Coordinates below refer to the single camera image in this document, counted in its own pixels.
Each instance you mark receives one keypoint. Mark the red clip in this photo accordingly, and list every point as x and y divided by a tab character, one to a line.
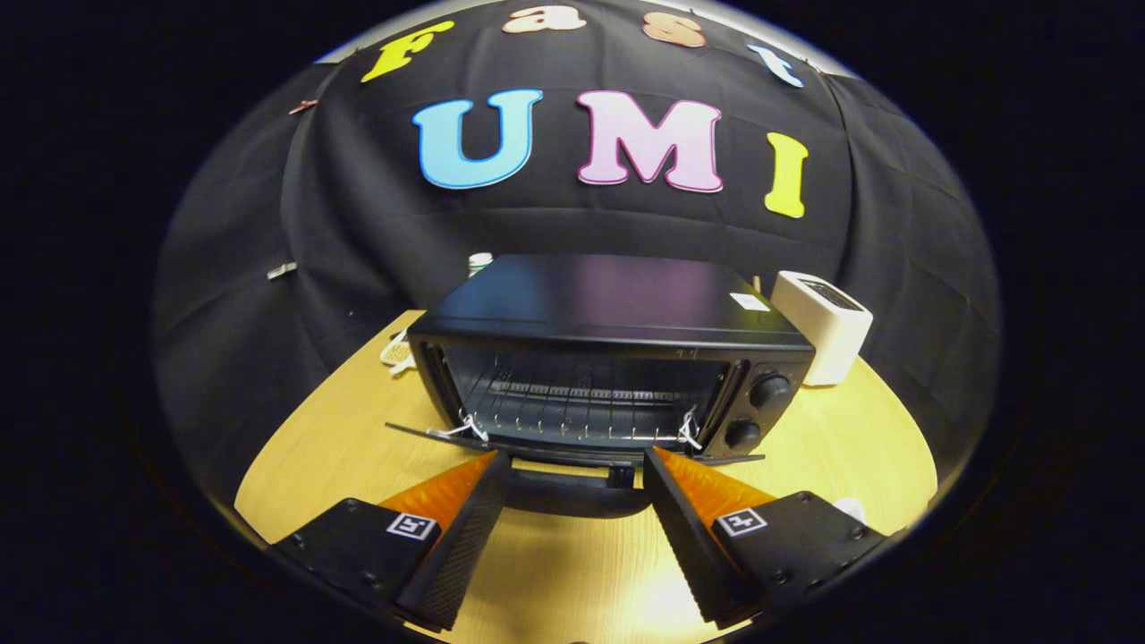
302	106

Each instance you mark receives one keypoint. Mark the white pop-up toaster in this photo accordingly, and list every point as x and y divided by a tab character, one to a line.
827	331

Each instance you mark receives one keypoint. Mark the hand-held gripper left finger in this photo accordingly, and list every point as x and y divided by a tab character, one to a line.
470	537

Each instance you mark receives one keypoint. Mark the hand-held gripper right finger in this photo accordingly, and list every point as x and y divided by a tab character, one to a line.
684	537

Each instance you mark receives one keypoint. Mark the black backdrop cloth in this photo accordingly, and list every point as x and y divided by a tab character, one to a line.
358	224

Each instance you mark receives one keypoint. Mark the white clip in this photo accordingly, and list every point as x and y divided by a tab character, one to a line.
282	270

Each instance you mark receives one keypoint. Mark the black toaster oven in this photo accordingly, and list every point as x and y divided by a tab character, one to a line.
608	295

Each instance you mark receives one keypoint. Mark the small white-capped bottle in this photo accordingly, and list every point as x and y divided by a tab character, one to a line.
480	262

